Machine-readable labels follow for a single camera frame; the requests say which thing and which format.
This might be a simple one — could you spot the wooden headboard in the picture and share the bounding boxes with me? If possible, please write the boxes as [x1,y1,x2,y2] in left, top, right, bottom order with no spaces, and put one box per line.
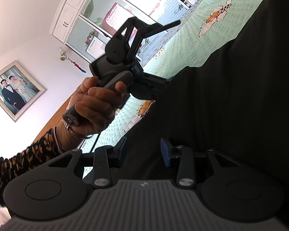
[30,94,80,147]

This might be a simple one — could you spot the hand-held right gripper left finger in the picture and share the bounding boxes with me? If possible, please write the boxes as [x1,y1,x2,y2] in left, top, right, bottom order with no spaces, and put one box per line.
[48,137,128,188]

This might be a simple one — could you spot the white sliding door wardrobe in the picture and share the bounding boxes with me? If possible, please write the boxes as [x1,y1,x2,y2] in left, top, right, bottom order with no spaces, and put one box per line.
[49,0,195,64]

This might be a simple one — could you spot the person's left forearm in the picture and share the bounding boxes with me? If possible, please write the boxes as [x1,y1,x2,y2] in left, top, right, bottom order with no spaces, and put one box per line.
[0,121,87,208]

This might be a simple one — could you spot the person's left hand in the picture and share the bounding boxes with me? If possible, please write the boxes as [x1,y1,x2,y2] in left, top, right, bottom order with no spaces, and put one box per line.
[73,76,130,137]

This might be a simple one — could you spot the black pants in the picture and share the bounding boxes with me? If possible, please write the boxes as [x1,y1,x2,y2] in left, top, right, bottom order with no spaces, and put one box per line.
[83,0,289,222]

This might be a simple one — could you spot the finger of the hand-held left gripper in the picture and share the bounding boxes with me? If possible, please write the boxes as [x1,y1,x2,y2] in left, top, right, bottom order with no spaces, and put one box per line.
[143,73,175,90]
[116,17,181,63]

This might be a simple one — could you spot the framed wedding photo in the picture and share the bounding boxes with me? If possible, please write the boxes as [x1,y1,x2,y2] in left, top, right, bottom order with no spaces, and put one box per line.
[0,60,47,123]

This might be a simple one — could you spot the wall lamp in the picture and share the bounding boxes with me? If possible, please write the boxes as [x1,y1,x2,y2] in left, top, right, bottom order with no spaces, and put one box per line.
[58,47,68,61]

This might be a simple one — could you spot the mint quilted bedspread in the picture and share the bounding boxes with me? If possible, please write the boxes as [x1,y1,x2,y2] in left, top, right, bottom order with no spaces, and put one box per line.
[83,0,268,150]

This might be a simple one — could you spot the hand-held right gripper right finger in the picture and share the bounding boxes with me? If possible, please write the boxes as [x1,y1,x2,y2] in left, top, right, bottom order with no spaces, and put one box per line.
[160,138,241,188]

